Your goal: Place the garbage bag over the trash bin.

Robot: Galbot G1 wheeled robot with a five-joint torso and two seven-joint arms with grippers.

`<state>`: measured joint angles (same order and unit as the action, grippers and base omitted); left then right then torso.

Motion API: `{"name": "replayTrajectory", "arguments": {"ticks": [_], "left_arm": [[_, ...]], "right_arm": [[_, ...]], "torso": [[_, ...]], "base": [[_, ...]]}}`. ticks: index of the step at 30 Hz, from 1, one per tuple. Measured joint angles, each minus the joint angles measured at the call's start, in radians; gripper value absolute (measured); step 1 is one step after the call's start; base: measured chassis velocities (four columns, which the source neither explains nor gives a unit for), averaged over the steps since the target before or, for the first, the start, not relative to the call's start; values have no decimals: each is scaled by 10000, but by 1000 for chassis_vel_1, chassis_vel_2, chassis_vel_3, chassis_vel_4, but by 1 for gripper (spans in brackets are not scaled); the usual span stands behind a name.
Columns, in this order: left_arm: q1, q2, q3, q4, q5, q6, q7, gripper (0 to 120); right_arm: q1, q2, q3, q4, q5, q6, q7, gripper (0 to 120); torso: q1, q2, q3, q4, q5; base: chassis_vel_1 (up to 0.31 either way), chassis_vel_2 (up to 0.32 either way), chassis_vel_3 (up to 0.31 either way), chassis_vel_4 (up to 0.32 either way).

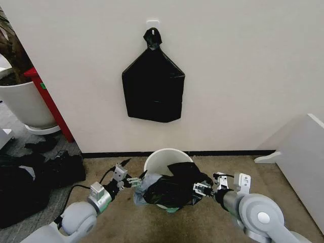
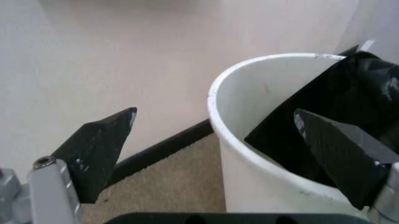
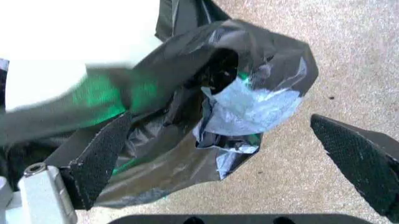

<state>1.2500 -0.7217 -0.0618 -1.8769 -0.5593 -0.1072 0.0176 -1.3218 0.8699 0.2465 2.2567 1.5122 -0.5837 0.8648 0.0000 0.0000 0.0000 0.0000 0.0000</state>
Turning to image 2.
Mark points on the white plastic trash bin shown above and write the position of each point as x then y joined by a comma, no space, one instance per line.
249,121

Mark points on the black wedge finger of the right gripper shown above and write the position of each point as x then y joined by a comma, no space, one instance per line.
358,50

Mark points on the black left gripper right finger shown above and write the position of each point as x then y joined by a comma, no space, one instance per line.
339,161

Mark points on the dark baseboard strip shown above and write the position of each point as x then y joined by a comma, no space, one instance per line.
162,149

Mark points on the black garbage bag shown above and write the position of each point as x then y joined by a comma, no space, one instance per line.
336,105

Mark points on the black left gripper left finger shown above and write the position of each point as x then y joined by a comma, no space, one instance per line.
90,149

